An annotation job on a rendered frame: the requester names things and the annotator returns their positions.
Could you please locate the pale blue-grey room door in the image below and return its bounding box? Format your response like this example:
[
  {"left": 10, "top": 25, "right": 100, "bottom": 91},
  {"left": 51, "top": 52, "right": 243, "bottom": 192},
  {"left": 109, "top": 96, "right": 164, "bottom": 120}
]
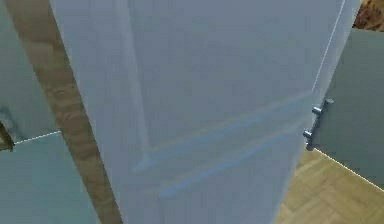
[{"left": 49, "top": 0, "right": 364, "bottom": 224}]

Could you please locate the grey door handle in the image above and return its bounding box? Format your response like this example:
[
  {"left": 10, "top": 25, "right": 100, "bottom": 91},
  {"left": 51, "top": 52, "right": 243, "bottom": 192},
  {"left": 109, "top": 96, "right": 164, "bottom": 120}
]
[{"left": 302, "top": 97, "right": 335, "bottom": 152}]

